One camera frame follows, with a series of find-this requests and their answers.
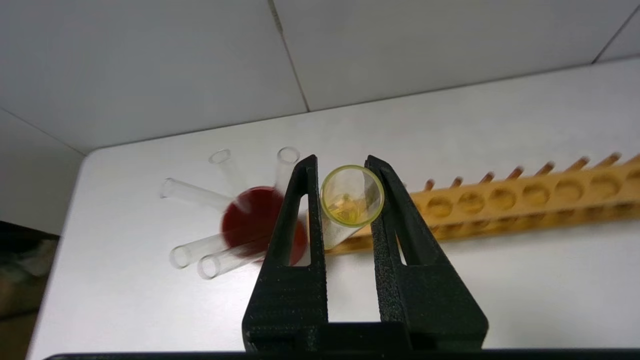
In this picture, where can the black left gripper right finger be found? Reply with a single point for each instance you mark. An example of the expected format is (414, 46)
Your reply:
(425, 300)

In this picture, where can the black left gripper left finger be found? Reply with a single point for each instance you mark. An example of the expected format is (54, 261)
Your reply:
(290, 300)

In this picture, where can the yellow pigment glass test tube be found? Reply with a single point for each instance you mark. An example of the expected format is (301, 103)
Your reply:
(350, 212)

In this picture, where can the blue pigment glass test tube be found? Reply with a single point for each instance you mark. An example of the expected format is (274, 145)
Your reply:
(231, 172)

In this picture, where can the empty clear glass test tube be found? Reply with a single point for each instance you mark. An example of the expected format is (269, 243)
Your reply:
(286, 167)
(225, 261)
(197, 248)
(195, 192)

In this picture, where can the wooden test tube rack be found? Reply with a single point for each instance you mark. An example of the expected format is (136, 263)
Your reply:
(500, 200)

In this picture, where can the red plastic cup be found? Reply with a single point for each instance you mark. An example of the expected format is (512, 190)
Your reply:
(255, 215)

